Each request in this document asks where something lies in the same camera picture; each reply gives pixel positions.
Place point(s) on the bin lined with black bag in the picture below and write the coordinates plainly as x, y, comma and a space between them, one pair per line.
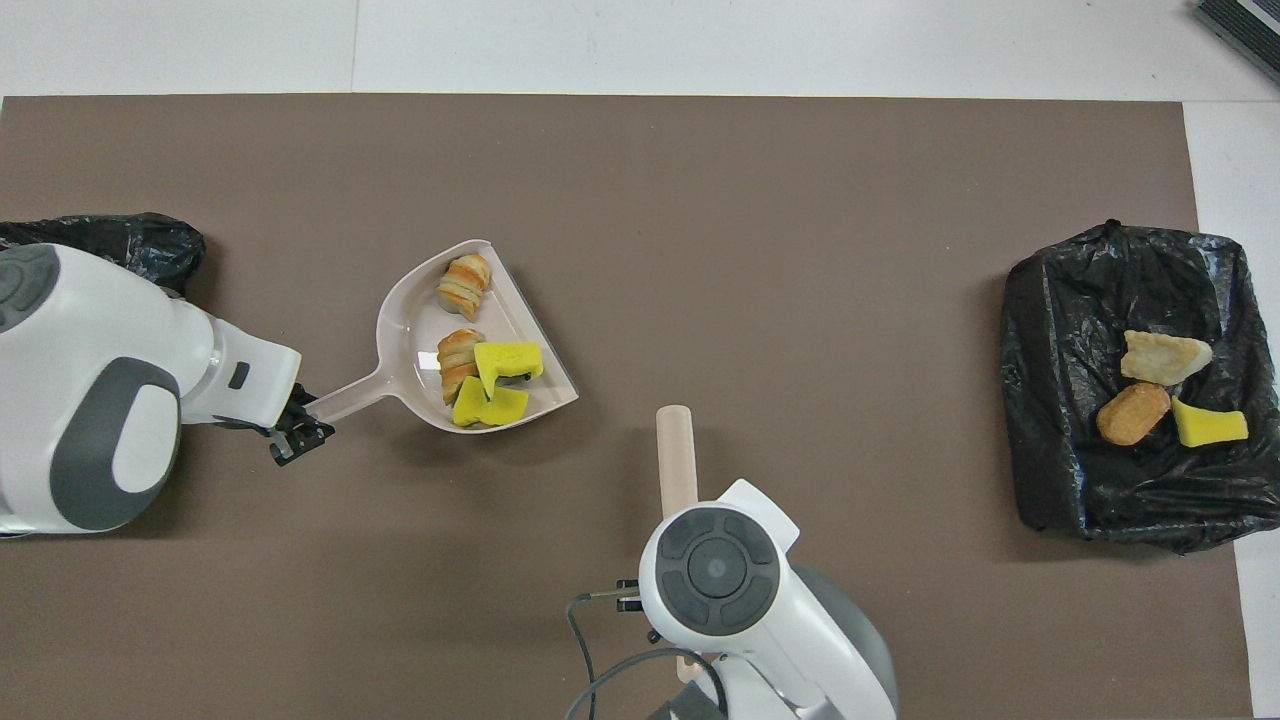
1060, 400
130, 245

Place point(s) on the dark grey ribbed device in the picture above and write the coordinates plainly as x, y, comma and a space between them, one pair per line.
1250, 25

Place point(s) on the golden striped croissant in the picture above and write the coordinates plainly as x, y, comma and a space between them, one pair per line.
465, 285

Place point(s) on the brown oval bread roll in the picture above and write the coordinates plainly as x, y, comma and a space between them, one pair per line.
1132, 415

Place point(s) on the yellow notched cheese piece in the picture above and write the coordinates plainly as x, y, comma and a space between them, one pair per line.
508, 360

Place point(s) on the pale dumpling pastry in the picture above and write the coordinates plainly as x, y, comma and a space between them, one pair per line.
1160, 357

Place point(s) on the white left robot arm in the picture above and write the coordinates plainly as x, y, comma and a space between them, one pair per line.
90, 400

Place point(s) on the beige plastic dustpan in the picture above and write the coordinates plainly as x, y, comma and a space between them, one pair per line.
420, 340

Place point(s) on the brown table mat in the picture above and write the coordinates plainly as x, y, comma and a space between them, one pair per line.
700, 180

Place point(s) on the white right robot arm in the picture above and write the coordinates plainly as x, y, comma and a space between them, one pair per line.
720, 580

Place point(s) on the yellow cheese wedge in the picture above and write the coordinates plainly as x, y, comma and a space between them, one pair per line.
478, 412

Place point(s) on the beige hand brush black bristles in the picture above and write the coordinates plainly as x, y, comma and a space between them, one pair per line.
677, 460

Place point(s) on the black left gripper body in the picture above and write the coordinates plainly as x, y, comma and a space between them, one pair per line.
255, 425

